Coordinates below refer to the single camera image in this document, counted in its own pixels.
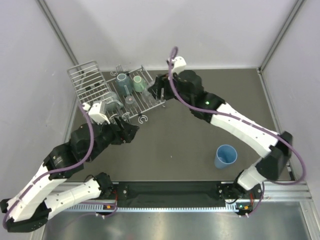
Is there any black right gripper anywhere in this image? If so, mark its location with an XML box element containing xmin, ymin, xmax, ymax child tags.
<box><xmin>149</xmin><ymin>69</ymin><xmax>193</xmax><ymax>108</ymax></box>

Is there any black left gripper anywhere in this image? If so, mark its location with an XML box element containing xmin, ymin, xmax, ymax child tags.
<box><xmin>85</xmin><ymin>114</ymin><xmax>139</xmax><ymax>163</ymax></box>

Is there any clear glass tumbler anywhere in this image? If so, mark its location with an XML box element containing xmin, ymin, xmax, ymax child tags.
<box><xmin>141</xmin><ymin>88</ymin><xmax>162</xmax><ymax>107</ymax></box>

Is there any green teal mug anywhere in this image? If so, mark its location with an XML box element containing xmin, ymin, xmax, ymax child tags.
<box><xmin>133</xmin><ymin>75</ymin><xmax>148</xmax><ymax>93</ymax></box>

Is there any clear wine glass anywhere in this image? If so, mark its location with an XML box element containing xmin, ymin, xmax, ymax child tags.
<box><xmin>125</xmin><ymin>95</ymin><xmax>138</xmax><ymax>112</ymax></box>

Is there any blue-grey ceramic mug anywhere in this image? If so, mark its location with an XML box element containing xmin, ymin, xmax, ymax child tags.
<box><xmin>116</xmin><ymin>73</ymin><xmax>133</xmax><ymax>97</ymax></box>

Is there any blue plastic cup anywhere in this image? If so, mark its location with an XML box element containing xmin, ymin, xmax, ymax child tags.
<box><xmin>214</xmin><ymin>144</ymin><xmax>238</xmax><ymax>169</ymax></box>

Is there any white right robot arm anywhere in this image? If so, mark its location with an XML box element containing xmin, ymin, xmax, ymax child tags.
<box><xmin>173</xmin><ymin>70</ymin><xmax>293</xmax><ymax>199</ymax></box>

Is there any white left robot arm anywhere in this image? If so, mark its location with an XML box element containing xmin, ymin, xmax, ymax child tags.
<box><xmin>0</xmin><ymin>117</ymin><xmax>139</xmax><ymax>233</ymax></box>

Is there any small metal c-shaped hook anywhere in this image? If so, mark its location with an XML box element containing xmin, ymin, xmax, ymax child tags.
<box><xmin>138</xmin><ymin>115</ymin><xmax>149</xmax><ymax>124</ymax></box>

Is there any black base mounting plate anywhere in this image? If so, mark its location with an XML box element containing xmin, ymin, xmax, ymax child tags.
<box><xmin>84</xmin><ymin>180</ymin><xmax>261</xmax><ymax>208</ymax></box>

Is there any metal wire dish rack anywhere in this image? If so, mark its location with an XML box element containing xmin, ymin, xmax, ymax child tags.
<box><xmin>67</xmin><ymin>60</ymin><xmax>165</xmax><ymax>124</ymax></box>

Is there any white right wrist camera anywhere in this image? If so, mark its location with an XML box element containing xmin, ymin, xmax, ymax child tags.
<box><xmin>171</xmin><ymin>56</ymin><xmax>187</xmax><ymax>74</ymax></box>

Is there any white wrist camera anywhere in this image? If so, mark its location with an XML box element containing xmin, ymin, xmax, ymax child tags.
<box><xmin>81</xmin><ymin>100</ymin><xmax>111</xmax><ymax>125</ymax></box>
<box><xmin>171</xmin><ymin>56</ymin><xmax>187</xmax><ymax>74</ymax></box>

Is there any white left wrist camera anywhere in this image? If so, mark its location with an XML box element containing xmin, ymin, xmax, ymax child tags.
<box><xmin>81</xmin><ymin>100</ymin><xmax>111</xmax><ymax>125</ymax></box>

